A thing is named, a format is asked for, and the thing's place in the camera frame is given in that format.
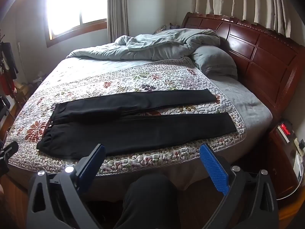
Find grey pillow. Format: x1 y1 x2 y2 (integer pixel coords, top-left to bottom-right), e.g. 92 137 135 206
190 45 238 80

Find wooden framed window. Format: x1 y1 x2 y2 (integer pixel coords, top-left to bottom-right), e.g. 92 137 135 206
45 0 108 47

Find grey bed sheet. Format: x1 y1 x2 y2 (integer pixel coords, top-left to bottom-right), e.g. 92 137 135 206
210 76 273 136

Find red digital clock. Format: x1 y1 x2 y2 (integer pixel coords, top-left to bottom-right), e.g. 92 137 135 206
277 122 293 144

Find person's black trouser leg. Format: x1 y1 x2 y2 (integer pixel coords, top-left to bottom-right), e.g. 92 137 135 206
114 174 181 228

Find beige striped curtain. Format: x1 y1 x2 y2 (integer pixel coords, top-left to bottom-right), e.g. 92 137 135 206
192 0 292 38

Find grey window curtain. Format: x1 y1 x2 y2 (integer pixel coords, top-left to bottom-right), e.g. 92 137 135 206
107 0 128 42

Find black pants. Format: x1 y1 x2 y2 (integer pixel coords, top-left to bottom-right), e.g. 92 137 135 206
37 89 236 159

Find wooden nightstand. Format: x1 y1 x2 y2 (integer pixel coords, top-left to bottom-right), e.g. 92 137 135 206
268 120 304 200

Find grey crumpled duvet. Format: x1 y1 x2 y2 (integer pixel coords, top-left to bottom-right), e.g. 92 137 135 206
67 28 220 61

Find red wooden headboard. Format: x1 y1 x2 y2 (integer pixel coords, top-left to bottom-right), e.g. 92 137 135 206
182 12 304 122

